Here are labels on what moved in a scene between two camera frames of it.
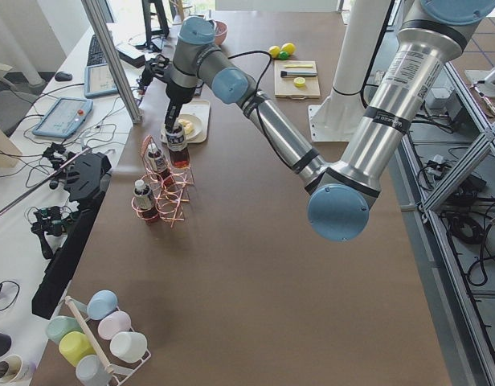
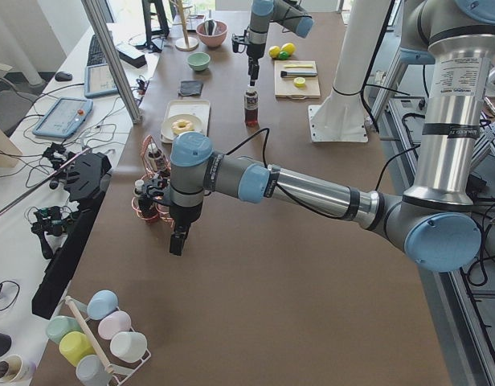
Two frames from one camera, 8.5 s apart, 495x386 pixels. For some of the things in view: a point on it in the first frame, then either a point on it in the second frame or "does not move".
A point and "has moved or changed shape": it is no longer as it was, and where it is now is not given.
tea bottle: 178,152 has moved or changed shape
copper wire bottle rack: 165,189 does not move
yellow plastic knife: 298,66 does not move
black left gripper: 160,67 to 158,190
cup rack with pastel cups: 98,339 does not move
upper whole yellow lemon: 274,50 does not move
